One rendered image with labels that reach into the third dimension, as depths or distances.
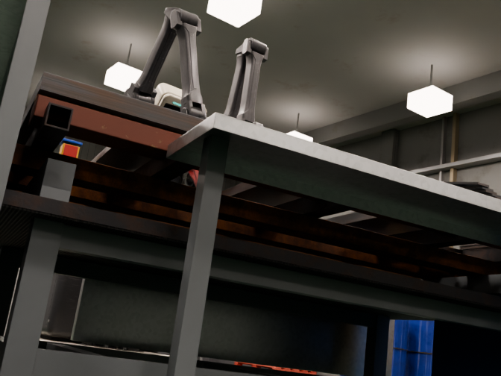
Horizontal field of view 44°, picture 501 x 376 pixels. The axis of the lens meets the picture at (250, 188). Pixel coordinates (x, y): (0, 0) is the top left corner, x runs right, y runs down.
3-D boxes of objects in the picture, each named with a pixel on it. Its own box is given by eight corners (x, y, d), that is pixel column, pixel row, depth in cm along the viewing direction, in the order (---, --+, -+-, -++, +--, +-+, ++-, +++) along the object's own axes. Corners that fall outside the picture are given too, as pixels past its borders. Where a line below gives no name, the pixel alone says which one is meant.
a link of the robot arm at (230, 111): (253, 49, 279) (235, 41, 274) (271, 44, 268) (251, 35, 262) (230, 145, 274) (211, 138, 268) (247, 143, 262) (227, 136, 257)
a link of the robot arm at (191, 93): (192, 22, 233) (168, 13, 226) (202, 15, 229) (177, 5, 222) (200, 128, 220) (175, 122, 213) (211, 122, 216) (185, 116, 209)
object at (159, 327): (391, 381, 254) (396, 295, 263) (72, 340, 201) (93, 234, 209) (384, 380, 257) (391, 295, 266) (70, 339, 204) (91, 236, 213)
